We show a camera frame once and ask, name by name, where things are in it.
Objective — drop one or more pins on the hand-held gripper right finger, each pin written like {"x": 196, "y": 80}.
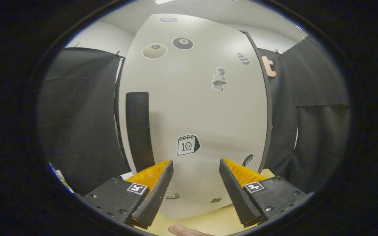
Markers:
{"x": 233, "y": 190}

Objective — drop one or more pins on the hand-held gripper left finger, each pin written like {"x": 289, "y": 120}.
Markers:
{"x": 159, "y": 190}

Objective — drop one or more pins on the white shoe cabinet door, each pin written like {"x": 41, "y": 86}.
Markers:
{"x": 189, "y": 105}

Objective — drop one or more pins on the grey shoe cabinet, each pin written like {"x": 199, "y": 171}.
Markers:
{"x": 269, "y": 105}

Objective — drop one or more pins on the white and gold packet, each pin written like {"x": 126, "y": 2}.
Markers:
{"x": 61, "y": 178}

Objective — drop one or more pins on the black backdrop cloth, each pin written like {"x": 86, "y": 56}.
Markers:
{"x": 77, "y": 114}

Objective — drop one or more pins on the long ceiling light panel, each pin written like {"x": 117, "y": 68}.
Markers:
{"x": 164, "y": 1}

